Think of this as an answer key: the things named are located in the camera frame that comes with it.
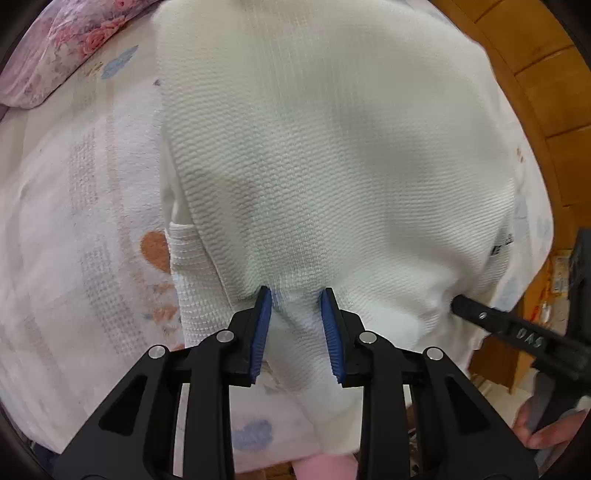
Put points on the person's pink trouser leg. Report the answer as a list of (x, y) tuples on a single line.
[(325, 468)]

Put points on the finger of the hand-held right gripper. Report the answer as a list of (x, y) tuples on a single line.
[(498, 325)]

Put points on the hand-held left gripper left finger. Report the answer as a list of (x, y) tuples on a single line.
[(262, 332)]

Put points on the pale floral bed sheet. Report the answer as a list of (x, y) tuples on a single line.
[(69, 230)]

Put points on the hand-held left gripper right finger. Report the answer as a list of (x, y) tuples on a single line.
[(331, 337)]

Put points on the wooden nightstand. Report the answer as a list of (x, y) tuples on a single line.
[(508, 369)]

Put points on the person's right hand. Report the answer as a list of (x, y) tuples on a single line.
[(549, 438)]

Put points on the yellow box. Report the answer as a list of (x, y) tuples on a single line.
[(558, 277)]

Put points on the white button-up jacket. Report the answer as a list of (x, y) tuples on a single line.
[(332, 161)]

